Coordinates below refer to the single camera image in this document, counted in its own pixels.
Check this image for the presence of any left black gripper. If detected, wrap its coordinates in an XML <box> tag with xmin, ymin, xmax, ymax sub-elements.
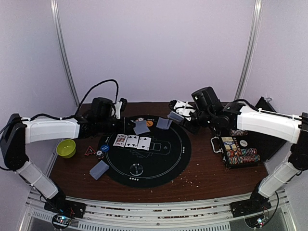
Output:
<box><xmin>97</xmin><ymin>116</ymin><xmax>136</xmax><ymax>133</ymax></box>

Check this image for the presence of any blue small blind button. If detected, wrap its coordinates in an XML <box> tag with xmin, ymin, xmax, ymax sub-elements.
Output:
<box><xmin>100</xmin><ymin>144</ymin><xmax>110</xmax><ymax>153</ymax></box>

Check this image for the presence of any grey card deck box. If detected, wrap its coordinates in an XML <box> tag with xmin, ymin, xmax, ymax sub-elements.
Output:
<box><xmin>167</xmin><ymin>111</ymin><xmax>184</xmax><ymax>123</ymax></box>

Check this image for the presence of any face-up two of clubs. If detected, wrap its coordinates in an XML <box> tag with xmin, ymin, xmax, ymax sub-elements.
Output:
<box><xmin>137</xmin><ymin>137</ymin><xmax>152</xmax><ymax>151</ymax></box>

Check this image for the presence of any orange big blind button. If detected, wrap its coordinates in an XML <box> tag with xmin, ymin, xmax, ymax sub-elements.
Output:
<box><xmin>146</xmin><ymin>120</ymin><xmax>154</xmax><ymax>127</ymax></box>

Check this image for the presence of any blue patterned playing card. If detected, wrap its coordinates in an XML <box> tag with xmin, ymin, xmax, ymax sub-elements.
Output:
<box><xmin>156</xmin><ymin>117</ymin><xmax>172</xmax><ymax>130</ymax></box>

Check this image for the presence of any face-up king playing card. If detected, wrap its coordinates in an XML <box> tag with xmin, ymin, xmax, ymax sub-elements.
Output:
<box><xmin>113</xmin><ymin>134</ymin><xmax>128</xmax><ymax>147</ymax></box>

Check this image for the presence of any red poker chip stack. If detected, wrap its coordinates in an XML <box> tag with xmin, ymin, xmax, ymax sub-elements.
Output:
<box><xmin>135</xmin><ymin>117</ymin><xmax>145</xmax><ymax>122</ymax></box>

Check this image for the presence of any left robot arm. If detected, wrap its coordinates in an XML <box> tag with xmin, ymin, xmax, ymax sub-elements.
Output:
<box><xmin>0</xmin><ymin>97</ymin><xmax>127</xmax><ymax>214</ymax></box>

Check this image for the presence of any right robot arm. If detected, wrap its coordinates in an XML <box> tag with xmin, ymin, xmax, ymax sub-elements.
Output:
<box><xmin>176</xmin><ymin>87</ymin><xmax>308</xmax><ymax>216</ymax></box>

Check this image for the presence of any red black triangle token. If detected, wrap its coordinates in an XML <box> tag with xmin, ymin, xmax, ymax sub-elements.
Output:
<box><xmin>84</xmin><ymin>146</ymin><xmax>96</xmax><ymax>156</ymax></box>

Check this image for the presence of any round black poker mat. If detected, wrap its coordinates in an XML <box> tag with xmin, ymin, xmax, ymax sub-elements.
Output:
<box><xmin>98</xmin><ymin>115</ymin><xmax>192</xmax><ymax>188</ymax></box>

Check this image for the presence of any black poker chip case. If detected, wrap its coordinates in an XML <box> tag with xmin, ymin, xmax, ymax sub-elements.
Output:
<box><xmin>210</xmin><ymin>96</ymin><xmax>281</xmax><ymax>169</ymax></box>

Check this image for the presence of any lime green bowl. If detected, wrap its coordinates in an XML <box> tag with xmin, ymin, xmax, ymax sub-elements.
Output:
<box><xmin>56</xmin><ymin>139</ymin><xmax>76</xmax><ymax>159</ymax></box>

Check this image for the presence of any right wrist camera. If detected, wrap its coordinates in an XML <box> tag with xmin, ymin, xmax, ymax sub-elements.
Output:
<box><xmin>168</xmin><ymin>100</ymin><xmax>196</xmax><ymax>120</ymax></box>

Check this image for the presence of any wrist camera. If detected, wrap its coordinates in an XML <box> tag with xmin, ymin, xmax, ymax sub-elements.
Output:
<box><xmin>113</xmin><ymin>98</ymin><xmax>128</xmax><ymax>119</ymax></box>
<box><xmin>168</xmin><ymin>100</ymin><xmax>196</xmax><ymax>120</ymax></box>

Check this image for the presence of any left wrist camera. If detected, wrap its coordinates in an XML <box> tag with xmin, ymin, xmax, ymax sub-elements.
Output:
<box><xmin>113</xmin><ymin>98</ymin><xmax>128</xmax><ymax>119</ymax></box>

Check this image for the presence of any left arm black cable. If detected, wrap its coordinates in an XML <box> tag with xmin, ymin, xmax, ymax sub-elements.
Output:
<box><xmin>74</xmin><ymin>79</ymin><xmax>120</xmax><ymax>114</ymax></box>

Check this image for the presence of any right aluminium frame post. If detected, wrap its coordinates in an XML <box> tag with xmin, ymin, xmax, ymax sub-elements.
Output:
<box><xmin>234</xmin><ymin>0</ymin><xmax>263</xmax><ymax>100</ymax></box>

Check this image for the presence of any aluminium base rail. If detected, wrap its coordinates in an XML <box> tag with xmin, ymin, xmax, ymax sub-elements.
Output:
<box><xmin>19</xmin><ymin>189</ymin><xmax>298</xmax><ymax>231</ymax></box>

